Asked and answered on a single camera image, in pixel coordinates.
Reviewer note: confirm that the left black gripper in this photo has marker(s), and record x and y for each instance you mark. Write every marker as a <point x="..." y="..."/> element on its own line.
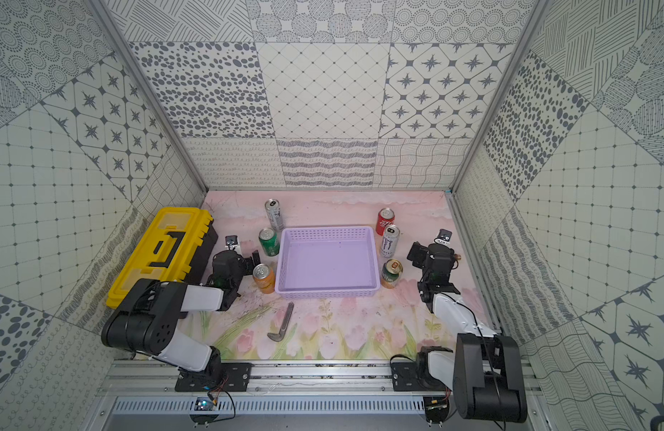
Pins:
<point x="248" y="261"/>

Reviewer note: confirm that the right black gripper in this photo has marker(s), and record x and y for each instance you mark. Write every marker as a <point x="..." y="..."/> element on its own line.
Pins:
<point x="421" y="255"/>

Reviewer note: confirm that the orange soda can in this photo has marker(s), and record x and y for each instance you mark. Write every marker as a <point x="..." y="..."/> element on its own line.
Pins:
<point x="264" y="278"/>

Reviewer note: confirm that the green gold-top drink can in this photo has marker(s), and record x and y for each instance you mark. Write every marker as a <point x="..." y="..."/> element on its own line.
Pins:
<point x="391" y="273"/>

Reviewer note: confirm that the green soda can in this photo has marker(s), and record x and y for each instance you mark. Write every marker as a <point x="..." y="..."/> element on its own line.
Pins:
<point x="269" y="241"/>

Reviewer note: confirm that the red cola can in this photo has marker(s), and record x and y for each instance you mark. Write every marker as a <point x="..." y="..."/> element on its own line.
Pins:
<point x="386" y="216"/>

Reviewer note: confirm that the silver slim drink can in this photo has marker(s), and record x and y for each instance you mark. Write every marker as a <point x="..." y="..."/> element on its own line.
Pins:
<point x="274" y="215"/>

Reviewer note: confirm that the purple perforated plastic basket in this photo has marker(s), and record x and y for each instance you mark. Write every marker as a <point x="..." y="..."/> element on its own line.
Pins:
<point x="326" y="262"/>

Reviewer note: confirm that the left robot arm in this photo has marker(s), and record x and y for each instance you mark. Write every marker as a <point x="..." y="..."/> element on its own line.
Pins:
<point x="146" y="321"/>

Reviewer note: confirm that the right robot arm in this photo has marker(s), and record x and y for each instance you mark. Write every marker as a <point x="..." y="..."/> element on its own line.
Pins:
<point x="484" y="370"/>

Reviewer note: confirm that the yellow plastic toolbox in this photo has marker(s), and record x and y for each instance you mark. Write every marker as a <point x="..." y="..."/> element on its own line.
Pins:
<point x="176" y="247"/>

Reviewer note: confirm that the grey metal allen key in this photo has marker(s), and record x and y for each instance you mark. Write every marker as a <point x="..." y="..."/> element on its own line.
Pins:
<point x="280" y="335"/>

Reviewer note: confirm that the left green circuit board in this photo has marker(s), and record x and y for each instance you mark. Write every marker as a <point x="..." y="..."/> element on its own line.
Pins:
<point x="204" y="405"/>

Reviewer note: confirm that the right circuit board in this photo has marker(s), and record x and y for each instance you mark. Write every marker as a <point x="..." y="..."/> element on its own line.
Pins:
<point x="437" y="410"/>

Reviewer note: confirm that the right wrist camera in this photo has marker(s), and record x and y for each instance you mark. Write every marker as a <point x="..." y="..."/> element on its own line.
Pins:
<point x="444" y="237"/>

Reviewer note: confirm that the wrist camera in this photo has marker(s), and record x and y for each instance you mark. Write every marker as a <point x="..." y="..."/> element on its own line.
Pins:
<point x="232" y="243"/>
<point x="444" y="237"/>

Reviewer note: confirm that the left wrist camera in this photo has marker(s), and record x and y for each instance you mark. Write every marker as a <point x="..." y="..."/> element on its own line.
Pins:
<point x="232" y="243"/>

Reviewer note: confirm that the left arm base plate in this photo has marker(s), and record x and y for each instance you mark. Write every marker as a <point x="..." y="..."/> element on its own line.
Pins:
<point x="232" y="377"/>

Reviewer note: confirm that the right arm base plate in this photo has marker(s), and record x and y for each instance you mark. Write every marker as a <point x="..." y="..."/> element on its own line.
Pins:
<point x="405" y="377"/>

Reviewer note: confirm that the aluminium mounting rail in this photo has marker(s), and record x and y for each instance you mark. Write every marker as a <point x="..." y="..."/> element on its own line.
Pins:
<point x="266" y="377"/>

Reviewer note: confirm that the white slotted cable duct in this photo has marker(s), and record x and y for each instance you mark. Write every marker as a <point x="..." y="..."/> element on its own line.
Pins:
<point x="275" y="405"/>

